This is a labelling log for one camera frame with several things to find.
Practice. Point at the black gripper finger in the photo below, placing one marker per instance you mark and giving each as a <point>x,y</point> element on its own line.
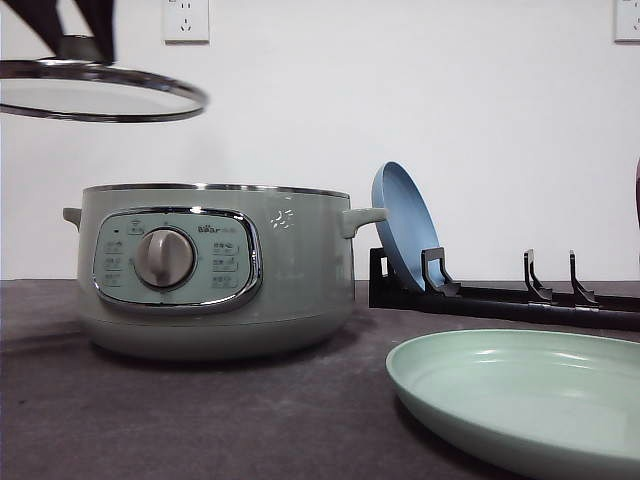
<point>100,16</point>
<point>43,16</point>

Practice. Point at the green plate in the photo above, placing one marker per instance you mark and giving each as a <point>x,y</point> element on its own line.
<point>557,405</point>

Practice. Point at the green electric steamer pot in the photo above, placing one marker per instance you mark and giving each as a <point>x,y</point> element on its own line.
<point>216,271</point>

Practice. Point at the blue plate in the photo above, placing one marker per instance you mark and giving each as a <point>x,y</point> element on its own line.
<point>410,223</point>

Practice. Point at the black plate rack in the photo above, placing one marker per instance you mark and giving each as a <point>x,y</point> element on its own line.
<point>579,306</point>

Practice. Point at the grey table cloth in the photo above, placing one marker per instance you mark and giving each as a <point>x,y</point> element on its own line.
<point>71,409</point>

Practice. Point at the white wall socket left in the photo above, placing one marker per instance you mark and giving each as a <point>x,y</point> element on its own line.
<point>186,22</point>

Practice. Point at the white wall socket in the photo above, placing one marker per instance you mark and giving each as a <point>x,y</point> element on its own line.
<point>627,23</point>
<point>186,22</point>

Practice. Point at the white wall socket right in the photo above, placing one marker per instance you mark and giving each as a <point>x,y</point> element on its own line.
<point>627,23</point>

